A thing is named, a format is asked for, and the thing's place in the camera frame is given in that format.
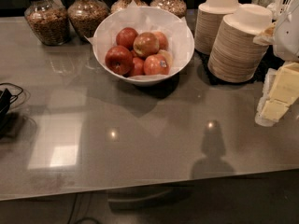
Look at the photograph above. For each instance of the pale apple at right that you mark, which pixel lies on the pale apple at right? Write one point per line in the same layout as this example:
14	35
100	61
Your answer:
168	56

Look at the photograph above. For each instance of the back stack paper bowls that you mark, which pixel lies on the back stack paper bowls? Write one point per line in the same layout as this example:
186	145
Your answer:
209	17

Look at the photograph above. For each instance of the front-middle red apple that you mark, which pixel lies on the front-middle red apple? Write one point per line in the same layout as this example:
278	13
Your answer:
138	68

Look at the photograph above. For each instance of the large front-left red apple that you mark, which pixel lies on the large front-left red apple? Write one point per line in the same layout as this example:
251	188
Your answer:
119	60

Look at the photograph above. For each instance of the left glass granola jar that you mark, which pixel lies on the left glass granola jar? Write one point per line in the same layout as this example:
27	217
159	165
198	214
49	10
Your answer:
49	21

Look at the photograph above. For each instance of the black device with cable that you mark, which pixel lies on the black device with cable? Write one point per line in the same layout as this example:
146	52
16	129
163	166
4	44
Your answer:
9	94

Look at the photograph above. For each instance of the back-left red apple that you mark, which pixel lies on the back-left red apple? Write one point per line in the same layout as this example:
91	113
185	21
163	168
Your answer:
126	37

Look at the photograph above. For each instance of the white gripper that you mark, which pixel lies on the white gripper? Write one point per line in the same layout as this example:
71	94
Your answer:
288	38

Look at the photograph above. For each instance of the white bowl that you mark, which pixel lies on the white bowl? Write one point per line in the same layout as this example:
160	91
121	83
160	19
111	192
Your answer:
143	80

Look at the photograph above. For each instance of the black mat under stacks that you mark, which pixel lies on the black mat under stacks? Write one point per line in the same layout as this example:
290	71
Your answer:
269	61

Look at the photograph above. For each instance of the back-right red apple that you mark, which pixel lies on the back-right red apple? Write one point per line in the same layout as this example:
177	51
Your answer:
163	41

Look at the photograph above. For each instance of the yellowish-red apple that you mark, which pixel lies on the yellowish-red apple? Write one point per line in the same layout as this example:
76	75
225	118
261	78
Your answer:
146	44

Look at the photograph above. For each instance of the front stack paper bowls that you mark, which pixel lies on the front stack paper bowls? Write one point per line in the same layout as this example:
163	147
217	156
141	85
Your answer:
235	57

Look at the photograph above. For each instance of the glass granola jar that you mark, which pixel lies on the glass granola jar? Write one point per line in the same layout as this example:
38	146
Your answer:
49	21
86	15

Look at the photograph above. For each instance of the stack paper bowls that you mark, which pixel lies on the stack paper bowls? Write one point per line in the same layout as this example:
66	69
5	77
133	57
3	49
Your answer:
235	57
209	17

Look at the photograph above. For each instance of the front-right stickered red apple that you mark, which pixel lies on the front-right stickered red apple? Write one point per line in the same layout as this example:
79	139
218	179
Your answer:
156	65

